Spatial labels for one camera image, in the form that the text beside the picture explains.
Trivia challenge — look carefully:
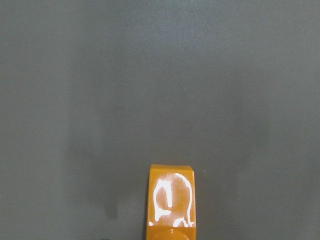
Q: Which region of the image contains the orange trapezoid block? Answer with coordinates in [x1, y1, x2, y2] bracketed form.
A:
[145, 164, 197, 240]

